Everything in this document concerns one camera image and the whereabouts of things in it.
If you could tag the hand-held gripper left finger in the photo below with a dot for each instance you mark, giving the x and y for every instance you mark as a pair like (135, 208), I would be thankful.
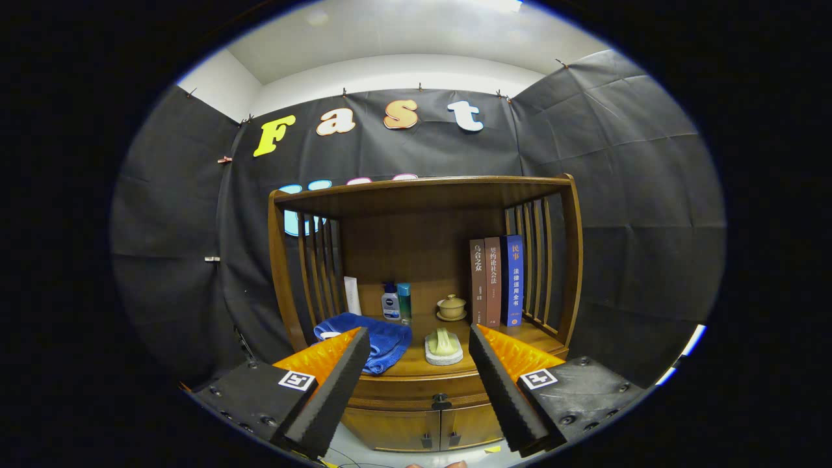
(338, 390)

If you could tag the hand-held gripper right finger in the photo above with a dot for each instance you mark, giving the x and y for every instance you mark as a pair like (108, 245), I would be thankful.
(504, 396)

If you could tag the wooden drawer with black knob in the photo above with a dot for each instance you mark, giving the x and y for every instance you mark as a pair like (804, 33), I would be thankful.
(403, 390)

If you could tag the wooden cabinet door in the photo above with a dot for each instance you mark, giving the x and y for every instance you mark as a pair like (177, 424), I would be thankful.
(390, 429)
(471, 424)

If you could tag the wooden countertop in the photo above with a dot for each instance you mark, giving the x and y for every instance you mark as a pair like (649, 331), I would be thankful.
(416, 366)

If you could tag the brown wooden cabinet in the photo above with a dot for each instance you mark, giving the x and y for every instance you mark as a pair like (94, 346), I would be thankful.
(416, 240)

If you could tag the blue folded towel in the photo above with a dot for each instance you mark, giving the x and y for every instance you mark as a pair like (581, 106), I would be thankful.
(387, 338)

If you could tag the white tube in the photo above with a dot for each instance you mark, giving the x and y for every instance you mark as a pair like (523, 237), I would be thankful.
(352, 296)

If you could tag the white bottle with blue cap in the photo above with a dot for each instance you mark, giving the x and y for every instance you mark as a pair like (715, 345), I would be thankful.
(390, 307)

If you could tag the beige lidded teacup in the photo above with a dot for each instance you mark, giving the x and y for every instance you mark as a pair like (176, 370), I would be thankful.
(451, 307)

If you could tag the teal bottle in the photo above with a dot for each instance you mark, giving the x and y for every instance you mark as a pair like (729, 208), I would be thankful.
(404, 304)

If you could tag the blue book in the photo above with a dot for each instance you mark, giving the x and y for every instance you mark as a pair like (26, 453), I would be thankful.
(513, 283)

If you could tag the reddish brown book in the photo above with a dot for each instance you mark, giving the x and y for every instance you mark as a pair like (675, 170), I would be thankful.
(493, 283)

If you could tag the dark brown book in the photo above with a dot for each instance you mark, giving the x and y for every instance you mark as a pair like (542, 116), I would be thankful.
(478, 283)

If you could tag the black backdrop cloth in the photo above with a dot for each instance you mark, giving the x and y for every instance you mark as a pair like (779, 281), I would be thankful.
(637, 195)

